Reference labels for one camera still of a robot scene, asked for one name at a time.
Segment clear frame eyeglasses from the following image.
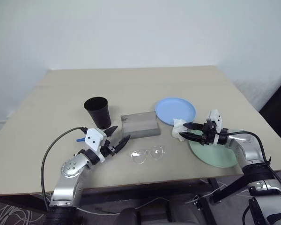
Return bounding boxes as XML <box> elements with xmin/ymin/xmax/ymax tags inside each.
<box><xmin>130</xmin><ymin>145</ymin><xmax>167</xmax><ymax>165</ymax></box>

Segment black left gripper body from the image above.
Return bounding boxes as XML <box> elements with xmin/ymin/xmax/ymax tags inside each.
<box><xmin>100</xmin><ymin>133</ymin><xmax>116</xmax><ymax>158</ymax></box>

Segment light green plate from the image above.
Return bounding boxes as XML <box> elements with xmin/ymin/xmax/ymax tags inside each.
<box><xmin>188</xmin><ymin>130</ymin><xmax>238</xmax><ymax>168</ymax></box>

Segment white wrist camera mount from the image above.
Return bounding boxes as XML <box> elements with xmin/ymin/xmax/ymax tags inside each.
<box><xmin>84</xmin><ymin>127</ymin><xmax>108</xmax><ymax>163</ymax></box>
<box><xmin>208</xmin><ymin>108</ymin><xmax>224</xmax><ymax>146</ymax></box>

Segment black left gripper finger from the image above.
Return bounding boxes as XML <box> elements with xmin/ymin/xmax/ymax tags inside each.
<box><xmin>114</xmin><ymin>135</ymin><xmax>131</xmax><ymax>155</ymax></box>
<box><xmin>105</xmin><ymin>125</ymin><xmax>119</xmax><ymax>137</ymax></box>

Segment light blue plate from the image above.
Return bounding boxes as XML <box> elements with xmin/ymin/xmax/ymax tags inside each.
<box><xmin>154</xmin><ymin>97</ymin><xmax>197</xmax><ymax>128</ymax></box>

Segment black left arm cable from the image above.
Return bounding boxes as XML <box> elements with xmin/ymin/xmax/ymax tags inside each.
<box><xmin>41</xmin><ymin>127</ymin><xmax>89</xmax><ymax>212</ymax></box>

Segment black plastic cup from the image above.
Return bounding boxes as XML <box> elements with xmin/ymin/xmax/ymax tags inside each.
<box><xmin>83</xmin><ymin>96</ymin><xmax>112</xmax><ymax>130</ymax></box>

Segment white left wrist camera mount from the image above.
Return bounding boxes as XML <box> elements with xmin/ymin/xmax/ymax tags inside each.
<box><xmin>84</xmin><ymin>127</ymin><xmax>108</xmax><ymax>163</ymax></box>

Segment dark rounded shape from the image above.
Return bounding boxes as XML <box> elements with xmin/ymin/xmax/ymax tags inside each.
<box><xmin>113</xmin><ymin>206</ymin><xmax>141</xmax><ymax>225</ymax></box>

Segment dark cabinet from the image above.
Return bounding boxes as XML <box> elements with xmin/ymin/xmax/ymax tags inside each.
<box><xmin>259</xmin><ymin>70</ymin><xmax>281</xmax><ymax>150</ymax></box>

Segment grey translucent glasses case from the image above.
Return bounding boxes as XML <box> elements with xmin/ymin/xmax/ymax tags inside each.
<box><xmin>120</xmin><ymin>111</ymin><xmax>162</xmax><ymax>140</ymax></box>

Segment white tissue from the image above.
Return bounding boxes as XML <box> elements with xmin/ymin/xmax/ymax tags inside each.
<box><xmin>170</xmin><ymin>118</ymin><xmax>187</xmax><ymax>143</ymax></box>

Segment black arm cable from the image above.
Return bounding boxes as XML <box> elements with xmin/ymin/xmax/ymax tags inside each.
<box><xmin>41</xmin><ymin>127</ymin><xmax>89</xmax><ymax>212</ymax></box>
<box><xmin>214</xmin><ymin>131</ymin><xmax>281</xmax><ymax>191</ymax></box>

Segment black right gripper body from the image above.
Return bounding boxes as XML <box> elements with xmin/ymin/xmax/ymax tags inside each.
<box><xmin>200</xmin><ymin>120</ymin><xmax>218</xmax><ymax>146</ymax></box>

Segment thin white cable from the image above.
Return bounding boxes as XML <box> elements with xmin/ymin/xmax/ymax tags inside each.
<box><xmin>76</xmin><ymin>196</ymin><xmax>170</xmax><ymax>216</ymax></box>

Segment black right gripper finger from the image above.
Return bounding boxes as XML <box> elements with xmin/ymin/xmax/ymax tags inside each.
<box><xmin>183</xmin><ymin>122</ymin><xmax>204</xmax><ymax>130</ymax></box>
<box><xmin>178</xmin><ymin>132</ymin><xmax>203</xmax><ymax>143</ymax></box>

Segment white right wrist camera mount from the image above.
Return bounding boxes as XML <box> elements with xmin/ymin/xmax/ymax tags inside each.
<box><xmin>208</xmin><ymin>108</ymin><xmax>224</xmax><ymax>146</ymax></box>

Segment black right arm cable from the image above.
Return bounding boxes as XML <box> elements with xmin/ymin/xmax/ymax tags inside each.
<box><xmin>214</xmin><ymin>131</ymin><xmax>281</xmax><ymax>191</ymax></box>

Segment black table frame brace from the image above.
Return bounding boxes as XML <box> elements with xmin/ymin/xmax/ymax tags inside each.
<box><xmin>194</xmin><ymin>174</ymin><xmax>249</xmax><ymax>208</ymax></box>

